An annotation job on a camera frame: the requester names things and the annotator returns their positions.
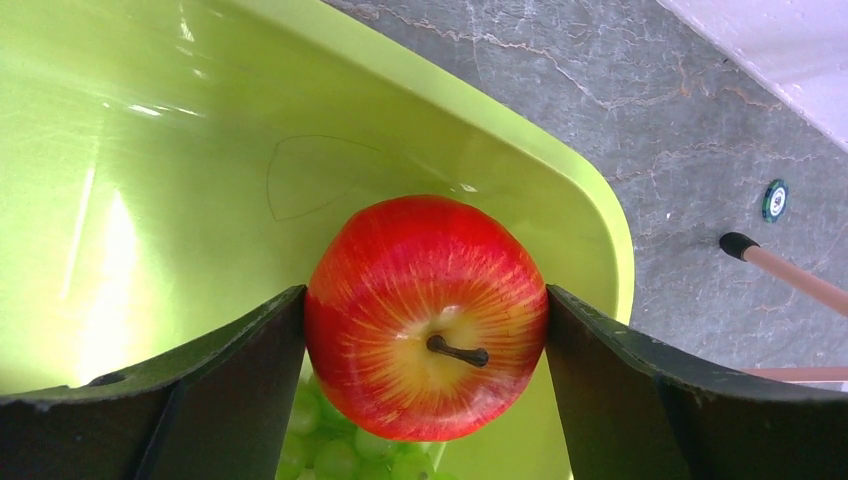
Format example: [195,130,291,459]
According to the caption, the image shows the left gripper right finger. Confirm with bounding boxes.
[546,285,847,479]

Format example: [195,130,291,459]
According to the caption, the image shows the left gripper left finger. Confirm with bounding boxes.
[1,286,306,479]

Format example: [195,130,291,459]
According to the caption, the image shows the red fruit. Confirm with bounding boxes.
[304,195,548,442]

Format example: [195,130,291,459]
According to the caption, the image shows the green fake grapes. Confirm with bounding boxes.
[275,374,456,480]

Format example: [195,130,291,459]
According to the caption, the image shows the pink music stand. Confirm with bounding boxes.
[719,232,847,393]

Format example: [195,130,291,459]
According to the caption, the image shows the green plastic basin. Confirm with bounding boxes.
[0,0,636,480]

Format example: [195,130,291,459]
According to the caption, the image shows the small round table grommet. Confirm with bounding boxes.
[761,179,789,223]

